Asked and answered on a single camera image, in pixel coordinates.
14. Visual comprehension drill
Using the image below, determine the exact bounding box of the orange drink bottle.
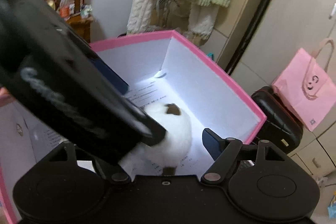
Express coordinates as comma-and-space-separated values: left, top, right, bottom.
59, 0, 70, 20

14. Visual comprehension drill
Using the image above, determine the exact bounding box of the white plush toy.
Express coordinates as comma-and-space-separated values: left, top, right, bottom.
123, 102, 194, 176

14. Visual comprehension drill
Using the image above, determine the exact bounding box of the pink cardboard box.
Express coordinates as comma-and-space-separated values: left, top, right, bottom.
1, 31, 265, 223

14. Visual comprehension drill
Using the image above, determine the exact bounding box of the person's left hand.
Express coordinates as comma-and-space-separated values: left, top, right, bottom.
0, 87, 10, 97

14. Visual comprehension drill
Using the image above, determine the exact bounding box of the wooden side cabinet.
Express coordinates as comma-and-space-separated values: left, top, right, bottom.
67, 15, 93, 44

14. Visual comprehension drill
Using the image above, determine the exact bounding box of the beige wooden wardrobe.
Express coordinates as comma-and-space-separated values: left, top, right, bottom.
231, 0, 335, 177

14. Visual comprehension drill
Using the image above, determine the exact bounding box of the teal gift bag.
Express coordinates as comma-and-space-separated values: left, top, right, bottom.
207, 53, 214, 61

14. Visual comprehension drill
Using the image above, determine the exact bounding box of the pink tote bag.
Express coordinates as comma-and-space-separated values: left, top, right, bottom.
272, 38, 335, 131

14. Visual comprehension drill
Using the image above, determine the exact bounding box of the black clothes rack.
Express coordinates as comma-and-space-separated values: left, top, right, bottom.
225, 0, 272, 76

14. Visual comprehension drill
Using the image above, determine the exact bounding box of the black suitcase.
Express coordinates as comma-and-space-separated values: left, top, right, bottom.
251, 86, 303, 154

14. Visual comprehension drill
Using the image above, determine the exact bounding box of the printed paper sheet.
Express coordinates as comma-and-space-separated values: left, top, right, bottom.
15, 77, 207, 176

